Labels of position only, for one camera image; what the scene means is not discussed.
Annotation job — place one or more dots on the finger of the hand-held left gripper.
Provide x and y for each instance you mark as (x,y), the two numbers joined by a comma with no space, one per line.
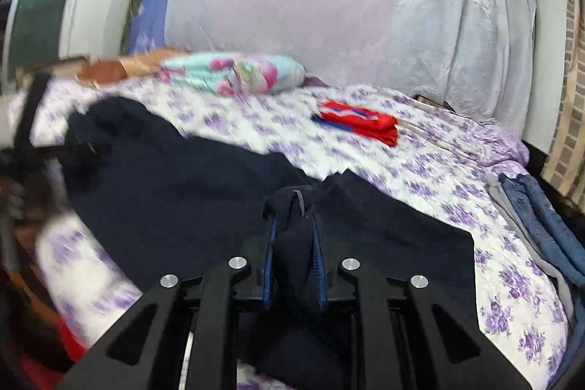
(32,111)

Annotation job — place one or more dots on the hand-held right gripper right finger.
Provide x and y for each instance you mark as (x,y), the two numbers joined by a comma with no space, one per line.
(318,266)

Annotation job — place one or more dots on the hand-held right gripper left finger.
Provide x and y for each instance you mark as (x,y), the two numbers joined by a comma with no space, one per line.
(270,262)

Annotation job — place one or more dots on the dark navy pants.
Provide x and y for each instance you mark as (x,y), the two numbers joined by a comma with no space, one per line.
(183,189)

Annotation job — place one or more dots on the tan brown cloth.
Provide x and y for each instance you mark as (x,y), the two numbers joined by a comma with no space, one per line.
(128,65)

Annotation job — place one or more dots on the white framed window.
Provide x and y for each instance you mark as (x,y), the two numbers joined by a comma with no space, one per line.
(45,1)

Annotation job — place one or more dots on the purple floral bedsheet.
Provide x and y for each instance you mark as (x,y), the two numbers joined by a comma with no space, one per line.
(411,170)

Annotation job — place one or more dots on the red folded garment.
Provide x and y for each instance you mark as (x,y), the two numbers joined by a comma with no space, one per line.
(361,120)

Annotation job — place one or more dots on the blue floral cloth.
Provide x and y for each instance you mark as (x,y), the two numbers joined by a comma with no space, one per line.
(155,1)

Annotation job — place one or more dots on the red cloth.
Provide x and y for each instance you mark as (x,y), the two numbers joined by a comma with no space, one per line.
(73,342)

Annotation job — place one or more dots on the teal pink printed pillow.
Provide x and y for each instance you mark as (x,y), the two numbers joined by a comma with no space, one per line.
(228,72)

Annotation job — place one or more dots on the blue jeans pile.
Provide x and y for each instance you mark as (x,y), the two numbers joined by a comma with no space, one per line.
(516,230)

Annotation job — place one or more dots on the blue folded jeans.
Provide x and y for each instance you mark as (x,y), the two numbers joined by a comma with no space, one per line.
(548,225)

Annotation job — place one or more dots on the white furniture cover cloth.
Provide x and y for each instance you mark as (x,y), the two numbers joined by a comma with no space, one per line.
(320,6)

